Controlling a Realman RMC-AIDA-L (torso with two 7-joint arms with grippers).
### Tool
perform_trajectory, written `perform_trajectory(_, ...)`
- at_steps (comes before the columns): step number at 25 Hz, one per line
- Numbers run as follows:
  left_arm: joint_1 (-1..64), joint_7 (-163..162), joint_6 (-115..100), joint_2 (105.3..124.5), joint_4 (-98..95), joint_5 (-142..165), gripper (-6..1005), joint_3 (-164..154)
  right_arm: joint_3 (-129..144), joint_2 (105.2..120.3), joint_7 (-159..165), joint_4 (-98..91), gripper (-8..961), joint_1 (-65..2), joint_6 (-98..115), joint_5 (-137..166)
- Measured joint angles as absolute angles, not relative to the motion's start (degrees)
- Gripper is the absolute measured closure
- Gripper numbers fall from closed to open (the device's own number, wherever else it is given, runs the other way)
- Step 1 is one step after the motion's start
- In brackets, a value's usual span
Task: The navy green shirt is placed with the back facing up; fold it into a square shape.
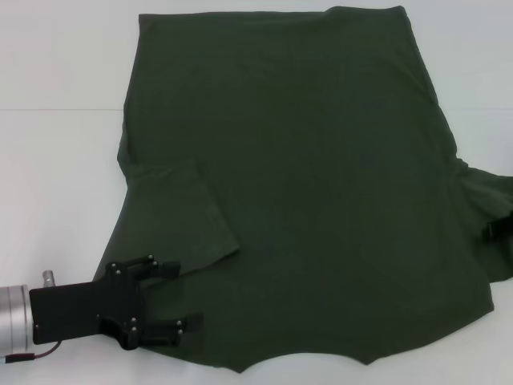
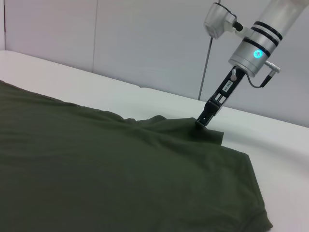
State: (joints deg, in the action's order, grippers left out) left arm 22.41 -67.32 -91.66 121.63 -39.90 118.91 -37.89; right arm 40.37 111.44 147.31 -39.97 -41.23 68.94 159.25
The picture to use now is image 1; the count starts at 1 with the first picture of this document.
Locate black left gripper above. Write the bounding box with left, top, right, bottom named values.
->
left=28, top=253, right=205, bottom=353

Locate dark green t-shirt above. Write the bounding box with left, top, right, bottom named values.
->
left=90, top=6, right=513, bottom=364

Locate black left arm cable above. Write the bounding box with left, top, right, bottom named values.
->
left=0, top=339, right=62, bottom=355

